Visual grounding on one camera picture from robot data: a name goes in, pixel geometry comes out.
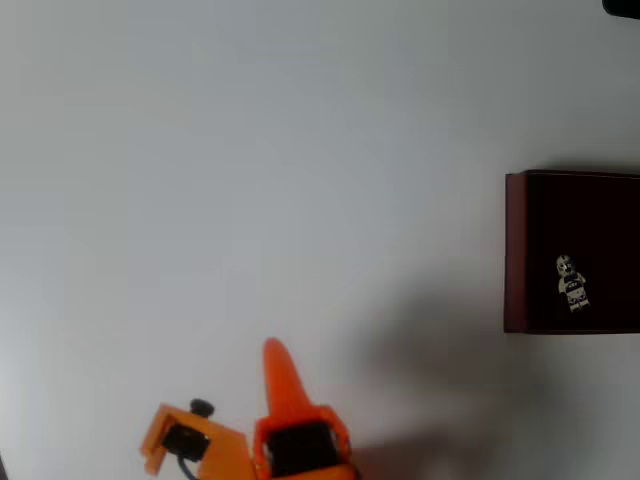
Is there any black object at frame corner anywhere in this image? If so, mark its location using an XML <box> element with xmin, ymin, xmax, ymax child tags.
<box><xmin>602</xmin><ymin>0</ymin><xmax>640</xmax><ymax>20</ymax></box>

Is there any dark red open box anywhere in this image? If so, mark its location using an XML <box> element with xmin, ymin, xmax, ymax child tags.
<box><xmin>503</xmin><ymin>169</ymin><xmax>640</xmax><ymax>335</ymax></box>

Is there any white purple toy minifigure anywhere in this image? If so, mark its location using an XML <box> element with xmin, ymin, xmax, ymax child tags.
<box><xmin>554</xmin><ymin>254</ymin><xmax>592</xmax><ymax>314</ymax></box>

